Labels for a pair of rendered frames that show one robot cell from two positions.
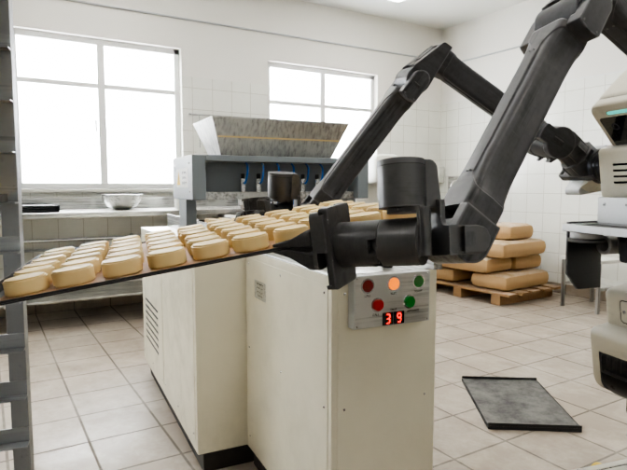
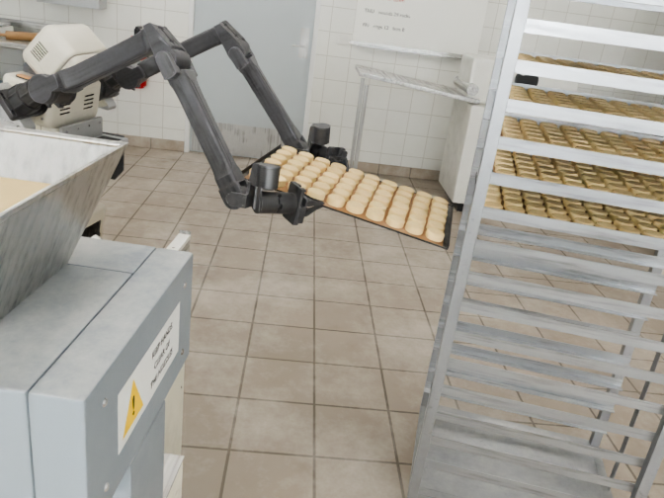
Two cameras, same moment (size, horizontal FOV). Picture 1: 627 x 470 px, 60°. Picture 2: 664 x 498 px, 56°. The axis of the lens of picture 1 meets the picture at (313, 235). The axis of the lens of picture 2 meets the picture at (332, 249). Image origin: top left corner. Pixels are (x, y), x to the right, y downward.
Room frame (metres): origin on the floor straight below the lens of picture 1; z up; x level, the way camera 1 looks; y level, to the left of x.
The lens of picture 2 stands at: (2.50, 0.92, 1.52)
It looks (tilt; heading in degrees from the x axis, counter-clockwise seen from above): 22 degrees down; 207
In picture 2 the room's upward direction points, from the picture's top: 8 degrees clockwise
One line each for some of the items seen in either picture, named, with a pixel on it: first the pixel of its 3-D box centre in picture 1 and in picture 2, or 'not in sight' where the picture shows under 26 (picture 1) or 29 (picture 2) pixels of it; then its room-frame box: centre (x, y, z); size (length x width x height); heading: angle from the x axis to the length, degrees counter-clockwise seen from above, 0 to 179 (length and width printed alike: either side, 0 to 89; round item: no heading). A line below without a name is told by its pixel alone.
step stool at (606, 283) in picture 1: (595, 282); not in sight; (4.73, -2.49, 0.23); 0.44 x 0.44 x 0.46; 23
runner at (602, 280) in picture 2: not in sight; (553, 270); (0.50, 0.72, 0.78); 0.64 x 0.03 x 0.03; 107
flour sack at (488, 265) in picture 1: (469, 260); not in sight; (5.34, -1.55, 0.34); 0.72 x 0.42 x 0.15; 36
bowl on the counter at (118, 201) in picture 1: (121, 201); not in sight; (4.52, 1.59, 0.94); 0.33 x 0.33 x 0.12
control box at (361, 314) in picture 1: (390, 298); not in sight; (1.43, -0.20, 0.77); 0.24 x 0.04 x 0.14; 116
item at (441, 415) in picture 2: not in sight; (536, 435); (0.88, 0.84, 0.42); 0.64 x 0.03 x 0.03; 107
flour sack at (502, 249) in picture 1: (508, 246); not in sight; (5.21, -1.87, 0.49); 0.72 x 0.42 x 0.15; 127
